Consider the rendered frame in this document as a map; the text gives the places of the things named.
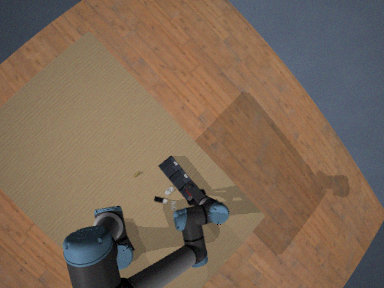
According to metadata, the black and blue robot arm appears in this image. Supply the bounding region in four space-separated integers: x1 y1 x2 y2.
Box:
63 180 229 288

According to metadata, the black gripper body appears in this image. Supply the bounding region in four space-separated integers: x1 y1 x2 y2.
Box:
191 197 206 206

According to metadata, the dark grey rack of labelled bins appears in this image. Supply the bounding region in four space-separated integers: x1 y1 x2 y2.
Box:
159 156 191 200

